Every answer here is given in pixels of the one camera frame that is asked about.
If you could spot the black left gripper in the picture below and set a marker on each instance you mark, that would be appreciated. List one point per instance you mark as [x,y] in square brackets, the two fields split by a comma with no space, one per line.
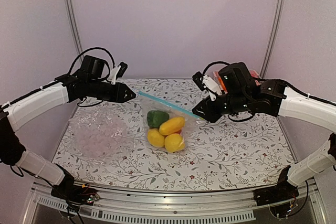
[119,94]

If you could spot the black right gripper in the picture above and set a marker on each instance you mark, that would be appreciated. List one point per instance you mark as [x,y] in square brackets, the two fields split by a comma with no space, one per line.
[210,115]

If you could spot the clear zip top bag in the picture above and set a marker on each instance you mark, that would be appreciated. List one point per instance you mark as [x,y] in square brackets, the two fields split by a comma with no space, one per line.
[149,102]

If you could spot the green toy pepper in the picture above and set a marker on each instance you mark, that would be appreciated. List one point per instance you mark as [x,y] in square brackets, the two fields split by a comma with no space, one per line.
[155,118]

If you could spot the yellow toy lemon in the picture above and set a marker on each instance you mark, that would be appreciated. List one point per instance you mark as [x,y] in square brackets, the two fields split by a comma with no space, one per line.
[174,143]
[155,138]

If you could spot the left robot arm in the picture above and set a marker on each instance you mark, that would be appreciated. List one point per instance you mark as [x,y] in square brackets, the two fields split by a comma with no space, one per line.
[86,82]

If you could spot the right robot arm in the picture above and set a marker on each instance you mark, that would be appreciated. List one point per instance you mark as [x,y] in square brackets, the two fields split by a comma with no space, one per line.
[274,97]

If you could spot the round orange toy fruit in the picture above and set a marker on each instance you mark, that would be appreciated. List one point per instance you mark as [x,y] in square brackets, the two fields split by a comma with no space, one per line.
[222,84]

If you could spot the crumpled clear plastic bags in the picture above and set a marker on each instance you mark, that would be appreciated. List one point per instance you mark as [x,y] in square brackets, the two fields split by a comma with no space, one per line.
[100,136]

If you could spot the floral tablecloth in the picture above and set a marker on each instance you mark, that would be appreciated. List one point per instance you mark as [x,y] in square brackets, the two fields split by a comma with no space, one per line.
[223,155]

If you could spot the pink plastic basket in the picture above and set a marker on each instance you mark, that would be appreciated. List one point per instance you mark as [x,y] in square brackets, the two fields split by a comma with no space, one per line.
[252,72]

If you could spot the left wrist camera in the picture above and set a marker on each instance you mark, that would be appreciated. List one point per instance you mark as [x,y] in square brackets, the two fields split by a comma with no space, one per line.
[117,72]

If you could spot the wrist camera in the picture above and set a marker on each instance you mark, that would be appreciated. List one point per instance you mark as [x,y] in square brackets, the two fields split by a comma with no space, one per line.
[205,83]
[117,72]

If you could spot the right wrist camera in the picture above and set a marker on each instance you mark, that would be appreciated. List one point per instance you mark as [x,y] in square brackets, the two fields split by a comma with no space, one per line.
[205,83]

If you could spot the aluminium table front rail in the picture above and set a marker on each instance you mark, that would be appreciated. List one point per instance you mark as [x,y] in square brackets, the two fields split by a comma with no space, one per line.
[126,205]

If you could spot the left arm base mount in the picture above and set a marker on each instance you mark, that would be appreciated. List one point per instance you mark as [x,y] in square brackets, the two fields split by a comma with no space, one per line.
[75,194]

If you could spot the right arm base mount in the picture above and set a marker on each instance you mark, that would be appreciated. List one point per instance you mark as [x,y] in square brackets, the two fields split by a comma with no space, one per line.
[281,191]

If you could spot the left aluminium wall post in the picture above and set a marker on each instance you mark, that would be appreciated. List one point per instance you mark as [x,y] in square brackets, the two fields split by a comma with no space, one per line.
[73,25]

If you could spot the aluminium wall post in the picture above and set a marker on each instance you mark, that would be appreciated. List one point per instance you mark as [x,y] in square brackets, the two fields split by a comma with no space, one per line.
[272,38]
[73,25]

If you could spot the right aluminium wall post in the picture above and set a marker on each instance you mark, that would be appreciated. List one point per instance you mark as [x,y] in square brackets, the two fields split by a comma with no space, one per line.
[272,38]

